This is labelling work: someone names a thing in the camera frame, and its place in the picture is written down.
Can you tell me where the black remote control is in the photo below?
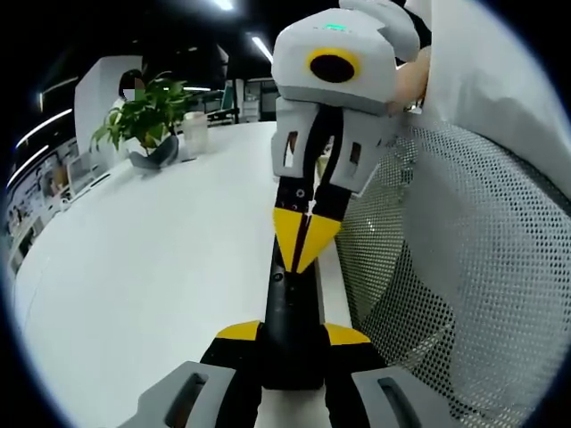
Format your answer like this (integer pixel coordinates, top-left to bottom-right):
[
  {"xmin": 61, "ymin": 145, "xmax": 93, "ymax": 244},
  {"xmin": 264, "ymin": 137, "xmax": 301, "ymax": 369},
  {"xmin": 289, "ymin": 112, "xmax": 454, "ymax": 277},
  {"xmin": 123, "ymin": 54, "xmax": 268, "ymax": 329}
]
[{"xmin": 261, "ymin": 234, "xmax": 327, "ymax": 392}]

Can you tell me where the clear plastic cup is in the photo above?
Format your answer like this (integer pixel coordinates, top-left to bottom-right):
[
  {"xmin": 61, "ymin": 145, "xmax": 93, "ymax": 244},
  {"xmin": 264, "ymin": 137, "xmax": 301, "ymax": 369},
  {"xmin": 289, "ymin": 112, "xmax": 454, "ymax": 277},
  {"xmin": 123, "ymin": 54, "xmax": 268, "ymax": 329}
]
[{"xmin": 182, "ymin": 111, "xmax": 211, "ymax": 162}]

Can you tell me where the white mesh chair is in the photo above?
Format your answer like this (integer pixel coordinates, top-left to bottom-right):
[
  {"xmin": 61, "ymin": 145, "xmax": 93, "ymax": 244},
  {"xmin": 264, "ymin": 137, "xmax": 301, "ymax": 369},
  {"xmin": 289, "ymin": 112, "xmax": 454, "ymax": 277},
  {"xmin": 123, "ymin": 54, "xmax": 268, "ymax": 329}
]
[{"xmin": 336, "ymin": 118, "xmax": 571, "ymax": 423}]

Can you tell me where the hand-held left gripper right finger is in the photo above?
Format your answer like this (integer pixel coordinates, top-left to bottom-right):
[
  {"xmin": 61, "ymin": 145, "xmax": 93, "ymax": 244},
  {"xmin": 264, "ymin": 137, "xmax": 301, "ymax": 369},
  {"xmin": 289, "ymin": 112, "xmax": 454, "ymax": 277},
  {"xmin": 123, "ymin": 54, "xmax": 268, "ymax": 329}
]
[{"xmin": 322, "ymin": 323, "xmax": 461, "ymax": 428}]

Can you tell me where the person's white shirt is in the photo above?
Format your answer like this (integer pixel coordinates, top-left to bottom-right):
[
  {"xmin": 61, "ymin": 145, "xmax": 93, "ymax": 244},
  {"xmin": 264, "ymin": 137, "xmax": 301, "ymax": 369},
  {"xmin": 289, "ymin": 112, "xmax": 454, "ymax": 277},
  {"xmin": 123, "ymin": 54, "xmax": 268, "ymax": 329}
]
[{"xmin": 403, "ymin": 0, "xmax": 571, "ymax": 313}]

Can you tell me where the person's right hand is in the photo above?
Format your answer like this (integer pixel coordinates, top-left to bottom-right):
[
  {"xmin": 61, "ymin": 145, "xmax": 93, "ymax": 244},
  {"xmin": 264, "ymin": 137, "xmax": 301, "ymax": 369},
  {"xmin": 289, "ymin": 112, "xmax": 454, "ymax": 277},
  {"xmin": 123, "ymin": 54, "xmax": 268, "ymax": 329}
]
[{"xmin": 386, "ymin": 52, "xmax": 430, "ymax": 115}]

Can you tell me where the dark grey plant pot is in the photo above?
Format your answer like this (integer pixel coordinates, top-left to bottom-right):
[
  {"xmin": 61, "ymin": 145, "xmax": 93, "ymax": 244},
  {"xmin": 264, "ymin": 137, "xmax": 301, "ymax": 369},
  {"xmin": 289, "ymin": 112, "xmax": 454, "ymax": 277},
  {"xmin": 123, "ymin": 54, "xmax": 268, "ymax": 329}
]
[{"xmin": 128, "ymin": 135, "xmax": 181, "ymax": 170}]

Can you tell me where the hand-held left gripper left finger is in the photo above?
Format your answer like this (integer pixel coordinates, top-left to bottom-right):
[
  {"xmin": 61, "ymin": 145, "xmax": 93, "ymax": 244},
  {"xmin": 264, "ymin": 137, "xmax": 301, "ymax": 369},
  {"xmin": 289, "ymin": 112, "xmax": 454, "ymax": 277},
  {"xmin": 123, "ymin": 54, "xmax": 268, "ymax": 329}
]
[{"xmin": 119, "ymin": 319, "xmax": 265, "ymax": 428}]

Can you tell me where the green leafy plant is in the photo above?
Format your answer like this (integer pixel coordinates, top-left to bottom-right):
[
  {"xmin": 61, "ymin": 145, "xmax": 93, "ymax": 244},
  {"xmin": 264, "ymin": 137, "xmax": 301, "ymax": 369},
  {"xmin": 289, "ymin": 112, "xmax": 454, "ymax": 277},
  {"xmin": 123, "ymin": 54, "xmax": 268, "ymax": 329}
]
[{"xmin": 90, "ymin": 72, "xmax": 194, "ymax": 156}]

